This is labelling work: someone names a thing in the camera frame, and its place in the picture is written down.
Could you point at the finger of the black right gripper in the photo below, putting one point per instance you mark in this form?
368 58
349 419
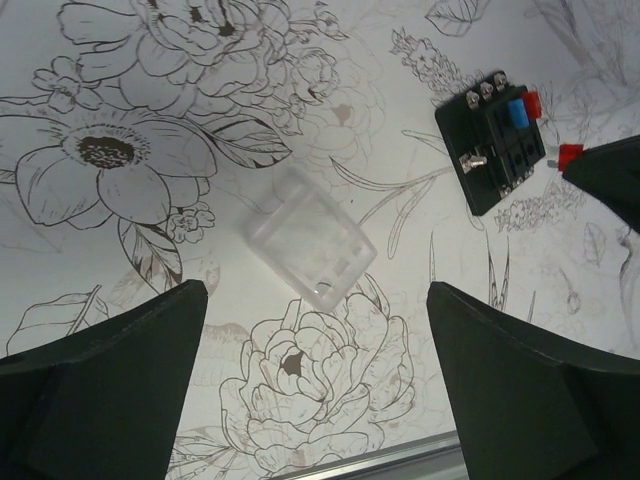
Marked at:
610 174

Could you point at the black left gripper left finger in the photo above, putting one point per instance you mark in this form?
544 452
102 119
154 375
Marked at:
104 403

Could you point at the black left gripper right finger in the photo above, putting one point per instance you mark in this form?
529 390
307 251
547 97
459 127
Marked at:
531 404

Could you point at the red blade fuse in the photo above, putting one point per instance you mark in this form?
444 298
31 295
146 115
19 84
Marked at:
532 104
565 155

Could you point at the blue blade fuse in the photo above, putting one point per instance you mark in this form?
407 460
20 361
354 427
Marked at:
518 114

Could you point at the black fuse box base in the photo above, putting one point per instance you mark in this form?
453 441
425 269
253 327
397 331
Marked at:
490 157

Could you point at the clear plastic fuse box cover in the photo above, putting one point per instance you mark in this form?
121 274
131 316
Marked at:
307 239

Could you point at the aluminium frame rail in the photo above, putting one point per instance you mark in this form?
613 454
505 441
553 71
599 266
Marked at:
436 457

